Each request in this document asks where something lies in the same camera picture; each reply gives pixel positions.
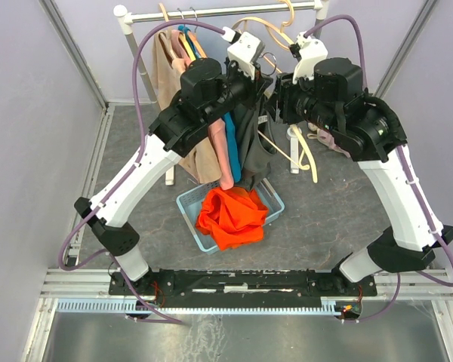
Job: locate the pink t shirt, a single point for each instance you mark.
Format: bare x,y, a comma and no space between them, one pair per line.
216,131

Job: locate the beige t shirt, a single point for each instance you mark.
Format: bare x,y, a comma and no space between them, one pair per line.
166,68

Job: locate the dark grey t shirt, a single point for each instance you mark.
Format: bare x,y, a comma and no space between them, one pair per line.
255,153

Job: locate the yellow hanger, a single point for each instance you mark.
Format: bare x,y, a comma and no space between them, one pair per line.
191,43

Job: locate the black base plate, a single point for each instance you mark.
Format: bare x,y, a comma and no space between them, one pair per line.
249,288

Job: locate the mauve clothes pile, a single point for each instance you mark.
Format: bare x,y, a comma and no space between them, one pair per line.
327,139

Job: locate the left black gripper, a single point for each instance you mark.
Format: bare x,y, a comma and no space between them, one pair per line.
257,84

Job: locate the beige plastic hanger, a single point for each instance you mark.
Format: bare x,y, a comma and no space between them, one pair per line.
276,33

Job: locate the beige hanger of beige shirt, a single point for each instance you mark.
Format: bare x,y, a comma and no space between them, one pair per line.
165,15

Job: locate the cream garment on floor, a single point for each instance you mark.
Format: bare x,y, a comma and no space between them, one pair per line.
314,132

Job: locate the light blue cable duct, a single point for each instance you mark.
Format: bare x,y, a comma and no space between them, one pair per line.
133,307

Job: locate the white hanger of grey shirt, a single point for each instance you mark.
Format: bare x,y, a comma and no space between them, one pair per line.
300,156

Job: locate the orange t shirt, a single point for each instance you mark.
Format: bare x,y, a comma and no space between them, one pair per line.
232,217

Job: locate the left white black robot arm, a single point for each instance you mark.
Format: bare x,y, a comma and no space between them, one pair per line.
207,92

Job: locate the light blue plastic basket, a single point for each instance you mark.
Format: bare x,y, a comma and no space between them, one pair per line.
190,203

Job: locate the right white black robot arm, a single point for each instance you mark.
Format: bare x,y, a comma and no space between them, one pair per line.
335,100

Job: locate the metal clothes rack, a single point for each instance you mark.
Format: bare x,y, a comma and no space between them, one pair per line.
248,11

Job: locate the blue t shirt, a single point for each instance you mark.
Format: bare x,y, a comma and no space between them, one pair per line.
232,148

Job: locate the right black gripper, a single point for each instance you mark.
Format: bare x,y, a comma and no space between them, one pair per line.
279,105

